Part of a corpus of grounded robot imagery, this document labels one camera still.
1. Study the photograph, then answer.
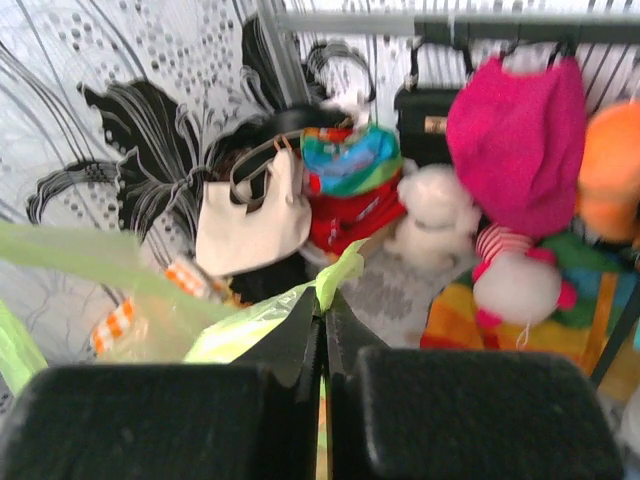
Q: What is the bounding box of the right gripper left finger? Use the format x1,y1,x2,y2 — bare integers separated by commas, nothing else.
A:
1,289,322,479

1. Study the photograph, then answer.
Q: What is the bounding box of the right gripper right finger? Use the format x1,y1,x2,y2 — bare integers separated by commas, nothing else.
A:
325,296,624,479

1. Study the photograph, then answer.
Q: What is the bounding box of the green plastic trash bag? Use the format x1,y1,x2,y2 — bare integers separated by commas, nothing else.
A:
0,222,366,396

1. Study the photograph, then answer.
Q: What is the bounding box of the cream canvas tote bag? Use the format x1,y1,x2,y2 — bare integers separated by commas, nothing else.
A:
195,147,311,277

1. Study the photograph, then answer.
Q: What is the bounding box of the magenta felt bag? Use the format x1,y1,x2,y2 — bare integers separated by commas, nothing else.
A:
446,56,587,238

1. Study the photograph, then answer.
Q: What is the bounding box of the orange checkered towel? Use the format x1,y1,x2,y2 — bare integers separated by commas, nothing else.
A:
89,256,239,356

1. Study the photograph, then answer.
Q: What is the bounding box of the pink pig plush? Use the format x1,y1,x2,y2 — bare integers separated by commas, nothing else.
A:
472,224,578,328

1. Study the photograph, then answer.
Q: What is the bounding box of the white fluffy plush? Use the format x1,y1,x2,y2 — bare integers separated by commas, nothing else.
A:
384,164,482,271

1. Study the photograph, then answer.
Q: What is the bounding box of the red garment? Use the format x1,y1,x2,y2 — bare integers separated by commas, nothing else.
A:
308,176,406,255

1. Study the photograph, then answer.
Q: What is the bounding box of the rainbow striped cloth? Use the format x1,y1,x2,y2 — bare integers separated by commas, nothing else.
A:
420,228,639,373

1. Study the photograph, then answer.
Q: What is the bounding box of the colourful silk scarf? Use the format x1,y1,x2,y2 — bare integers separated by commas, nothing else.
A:
300,124,404,198

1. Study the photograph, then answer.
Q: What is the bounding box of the black leather handbag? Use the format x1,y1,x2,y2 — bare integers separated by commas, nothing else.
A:
394,37,461,167

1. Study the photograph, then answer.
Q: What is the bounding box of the orange plush toy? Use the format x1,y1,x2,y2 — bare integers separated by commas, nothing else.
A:
576,100,639,246

